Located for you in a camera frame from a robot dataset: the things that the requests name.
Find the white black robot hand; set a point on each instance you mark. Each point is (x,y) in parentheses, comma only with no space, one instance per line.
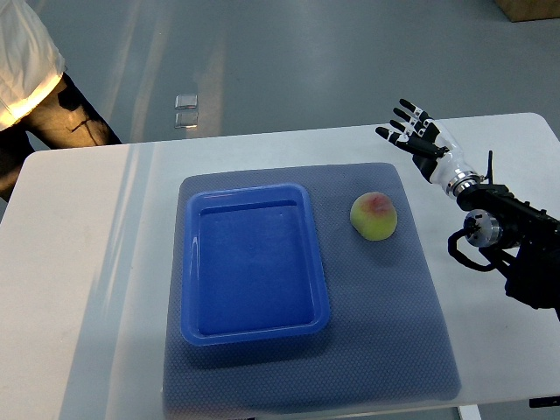
(434,150)

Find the upper metal floor plate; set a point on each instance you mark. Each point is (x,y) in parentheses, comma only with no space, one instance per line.
(186,101)

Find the black table leg bracket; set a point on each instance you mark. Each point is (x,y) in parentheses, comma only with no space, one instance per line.
(544,402)

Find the brown cardboard box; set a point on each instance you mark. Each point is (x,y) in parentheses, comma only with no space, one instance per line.
(529,10)

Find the grey-blue textured mat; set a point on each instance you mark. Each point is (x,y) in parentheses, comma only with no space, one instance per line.
(386,342)

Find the yellow-green red peach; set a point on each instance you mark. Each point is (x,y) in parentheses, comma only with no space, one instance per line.
(374,216)

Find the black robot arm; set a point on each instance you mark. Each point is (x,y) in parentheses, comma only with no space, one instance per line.
(503,233)

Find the person in white shirt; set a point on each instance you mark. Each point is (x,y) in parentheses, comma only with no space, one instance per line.
(38,96)

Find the blue plastic tray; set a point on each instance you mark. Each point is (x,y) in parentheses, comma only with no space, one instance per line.
(252,268)

